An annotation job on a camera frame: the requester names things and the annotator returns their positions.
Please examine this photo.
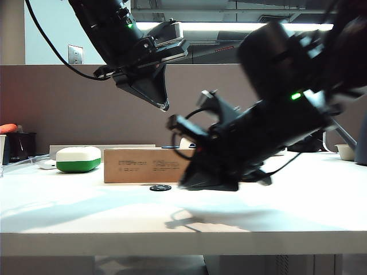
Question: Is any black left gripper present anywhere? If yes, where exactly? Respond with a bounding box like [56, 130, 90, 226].
[93, 36, 188, 112]

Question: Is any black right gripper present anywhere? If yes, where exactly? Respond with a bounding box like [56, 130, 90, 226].
[167, 106, 276, 192]

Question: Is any brown cardboard box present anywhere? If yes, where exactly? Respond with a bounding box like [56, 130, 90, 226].
[104, 148, 196, 184]

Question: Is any wide grey desk partition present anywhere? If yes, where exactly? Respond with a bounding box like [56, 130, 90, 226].
[0, 64, 259, 157]

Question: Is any white and green case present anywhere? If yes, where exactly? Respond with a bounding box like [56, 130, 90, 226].
[56, 146, 102, 174]

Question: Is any black bag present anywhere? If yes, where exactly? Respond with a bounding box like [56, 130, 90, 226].
[286, 128, 325, 153]

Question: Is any small white earbuds case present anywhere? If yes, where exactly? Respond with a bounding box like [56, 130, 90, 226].
[38, 160, 57, 171]

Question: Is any white paper bowl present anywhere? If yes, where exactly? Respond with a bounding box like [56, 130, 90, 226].
[334, 144, 356, 162]

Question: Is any black container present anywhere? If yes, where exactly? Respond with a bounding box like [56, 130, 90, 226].
[5, 132, 37, 166]

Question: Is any narrow grey desk partition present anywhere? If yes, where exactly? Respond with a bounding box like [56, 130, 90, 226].
[323, 91, 367, 153]

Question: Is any clear acrylic tray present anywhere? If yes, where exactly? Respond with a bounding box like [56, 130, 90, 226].
[0, 154, 51, 180]

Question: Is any grey watering can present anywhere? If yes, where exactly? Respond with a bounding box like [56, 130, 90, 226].
[332, 110, 367, 167]

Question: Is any white paper cup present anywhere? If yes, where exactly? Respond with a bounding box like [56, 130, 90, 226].
[0, 134, 7, 172]

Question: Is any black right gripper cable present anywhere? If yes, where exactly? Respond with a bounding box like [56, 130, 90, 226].
[257, 150, 304, 176]
[171, 107, 213, 161]

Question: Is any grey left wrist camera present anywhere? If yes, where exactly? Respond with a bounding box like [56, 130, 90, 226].
[149, 18, 184, 47]

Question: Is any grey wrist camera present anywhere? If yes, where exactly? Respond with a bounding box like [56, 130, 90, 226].
[149, 18, 184, 47]
[197, 89, 242, 124]

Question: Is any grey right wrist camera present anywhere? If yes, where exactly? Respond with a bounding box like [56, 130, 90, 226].
[197, 89, 242, 124]

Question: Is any metal wall switch plate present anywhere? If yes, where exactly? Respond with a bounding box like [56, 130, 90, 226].
[68, 45, 84, 65]

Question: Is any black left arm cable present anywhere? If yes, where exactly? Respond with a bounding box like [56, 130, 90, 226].
[25, 0, 108, 82]

